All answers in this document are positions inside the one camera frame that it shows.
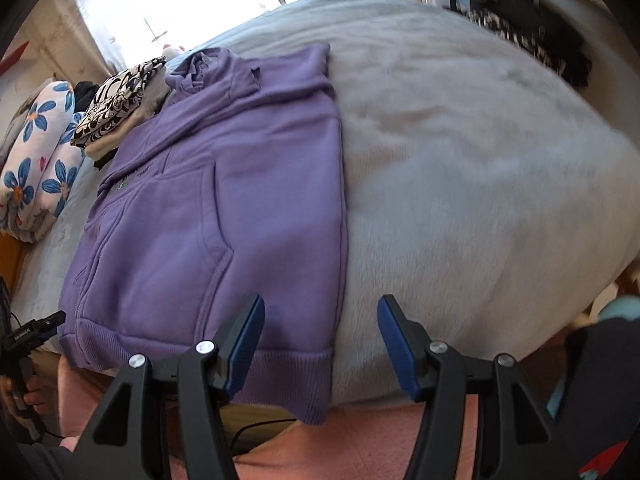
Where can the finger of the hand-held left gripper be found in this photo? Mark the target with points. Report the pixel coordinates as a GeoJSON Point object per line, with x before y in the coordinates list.
{"type": "Point", "coordinates": [49, 322]}

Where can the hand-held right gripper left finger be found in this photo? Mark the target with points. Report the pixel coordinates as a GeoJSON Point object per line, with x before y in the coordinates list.
{"type": "Point", "coordinates": [245, 345]}

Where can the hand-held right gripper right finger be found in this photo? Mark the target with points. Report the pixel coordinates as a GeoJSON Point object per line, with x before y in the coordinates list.
{"type": "Point", "coordinates": [395, 345]}

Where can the purple zip hoodie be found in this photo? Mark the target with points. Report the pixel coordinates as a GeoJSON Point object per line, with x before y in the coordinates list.
{"type": "Point", "coordinates": [225, 185]}

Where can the person's left hand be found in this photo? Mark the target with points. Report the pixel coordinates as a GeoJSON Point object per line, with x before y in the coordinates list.
{"type": "Point", "coordinates": [37, 396]}

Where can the pink fleece cloth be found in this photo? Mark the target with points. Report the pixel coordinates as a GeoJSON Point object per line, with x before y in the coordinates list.
{"type": "Point", "coordinates": [350, 445]}

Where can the white blue floral quilt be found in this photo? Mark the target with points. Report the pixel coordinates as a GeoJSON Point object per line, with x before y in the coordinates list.
{"type": "Point", "coordinates": [30, 180]}

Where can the grey-blue fleece blanket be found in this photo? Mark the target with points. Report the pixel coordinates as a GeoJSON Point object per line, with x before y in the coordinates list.
{"type": "Point", "coordinates": [475, 185]}

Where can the dark printed clothing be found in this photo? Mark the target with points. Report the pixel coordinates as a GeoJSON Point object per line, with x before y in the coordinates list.
{"type": "Point", "coordinates": [600, 385]}

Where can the dark crumpled clothing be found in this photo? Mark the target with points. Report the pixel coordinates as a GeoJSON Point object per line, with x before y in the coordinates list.
{"type": "Point", "coordinates": [86, 94]}

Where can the black white printed folded garment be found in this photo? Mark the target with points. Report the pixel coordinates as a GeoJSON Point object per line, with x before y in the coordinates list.
{"type": "Point", "coordinates": [115, 100]}

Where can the beige folded garment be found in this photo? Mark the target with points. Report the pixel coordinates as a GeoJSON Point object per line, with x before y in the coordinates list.
{"type": "Point", "coordinates": [152, 100]}

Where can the white plush toy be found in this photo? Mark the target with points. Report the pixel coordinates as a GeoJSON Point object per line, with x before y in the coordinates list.
{"type": "Point", "coordinates": [172, 52]}

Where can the black white patterned cloth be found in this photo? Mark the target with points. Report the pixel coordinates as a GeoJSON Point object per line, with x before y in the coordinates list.
{"type": "Point", "coordinates": [520, 40]}

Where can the wooden bed frame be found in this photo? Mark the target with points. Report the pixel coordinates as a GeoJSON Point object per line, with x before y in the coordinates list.
{"type": "Point", "coordinates": [7, 260]}

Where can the red wall shelf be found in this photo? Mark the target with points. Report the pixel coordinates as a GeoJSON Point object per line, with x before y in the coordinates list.
{"type": "Point", "coordinates": [12, 57]}

